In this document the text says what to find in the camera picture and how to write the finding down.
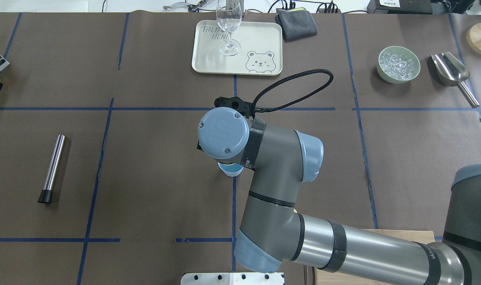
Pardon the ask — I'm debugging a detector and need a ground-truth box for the light blue cup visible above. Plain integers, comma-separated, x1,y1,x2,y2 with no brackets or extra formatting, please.
218,162,244,177

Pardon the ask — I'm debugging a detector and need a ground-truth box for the steel muddler black tip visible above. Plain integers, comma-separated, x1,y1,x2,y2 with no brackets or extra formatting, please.
37,135,66,204

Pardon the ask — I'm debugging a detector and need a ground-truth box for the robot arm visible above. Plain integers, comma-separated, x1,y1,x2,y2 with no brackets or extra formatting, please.
197,107,481,285

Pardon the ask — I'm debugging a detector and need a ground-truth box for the cream bear tray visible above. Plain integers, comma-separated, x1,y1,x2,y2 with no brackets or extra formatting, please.
191,20,283,76

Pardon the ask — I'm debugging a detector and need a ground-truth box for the grey folded cloth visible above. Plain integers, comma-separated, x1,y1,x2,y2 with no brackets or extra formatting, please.
275,10,318,42

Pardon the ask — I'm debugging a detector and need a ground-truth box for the clear wine glass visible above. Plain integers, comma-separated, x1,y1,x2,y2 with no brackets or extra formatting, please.
216,0,242,56

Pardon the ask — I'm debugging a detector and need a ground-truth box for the green bowl of ice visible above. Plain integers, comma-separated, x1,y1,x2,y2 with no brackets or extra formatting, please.
376,46,420,84

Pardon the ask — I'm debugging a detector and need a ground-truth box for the steel ice scoop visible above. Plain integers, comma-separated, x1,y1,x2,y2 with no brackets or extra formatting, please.
430,52,480,108

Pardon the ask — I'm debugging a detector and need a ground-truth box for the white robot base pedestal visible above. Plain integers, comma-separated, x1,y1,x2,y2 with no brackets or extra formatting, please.
180,272,285,285

